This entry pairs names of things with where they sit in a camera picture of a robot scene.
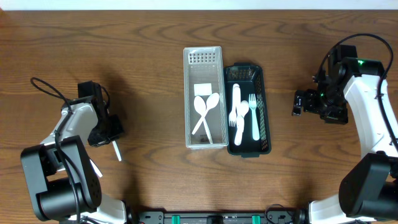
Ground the black plastic basket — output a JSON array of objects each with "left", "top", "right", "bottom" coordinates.
[{"left": 224, "top": 62, "right": 271, "bottom": 157}]

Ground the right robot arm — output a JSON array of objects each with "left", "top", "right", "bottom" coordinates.
[{"left": 292, "top": 45, "right": 397, "bottom": 223}]

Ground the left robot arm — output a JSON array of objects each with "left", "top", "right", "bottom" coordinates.
[{"left": 21, "top": 81, "right": 134, "bottom": 223}]

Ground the white plastic spoon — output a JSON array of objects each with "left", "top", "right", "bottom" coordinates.
[
  {"left": 234, "top": 100, "right": 249, "bottom": 146},
  {"left": 191, "top": 92, "right": 220, "bottom": 136},
  {"left": 112, "top": 141, "right": 122, "bottom": 162},
  {"left": 192, "top": 96, "right": 213, "bottom": 144},
  {"left": 90, "top": 159, "right": 103, "bottom": 178}
]

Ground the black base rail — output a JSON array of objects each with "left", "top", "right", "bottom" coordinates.
[{"left": 124, "top": 210, "right": 371, "bottom": 224}]

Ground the white label sticker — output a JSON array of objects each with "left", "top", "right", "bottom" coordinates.
[{"left": 193, "top": 83, "right": 213, "bottom": 96}]

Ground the clear white plastic basket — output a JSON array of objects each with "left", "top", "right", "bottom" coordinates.
[{"left": 183, "top": 46, "right": 228, "bottom": 150}]

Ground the white plastic fork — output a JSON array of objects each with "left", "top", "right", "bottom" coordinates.
[
  {"left": 249, "top": 94, "right": 260, "bottom": 141},
  {"left": 233, "top": 86, "right": 244, "bottom": 146},
  {"left": 229, "top": 83, "right": 241, "bottom": 127}
]

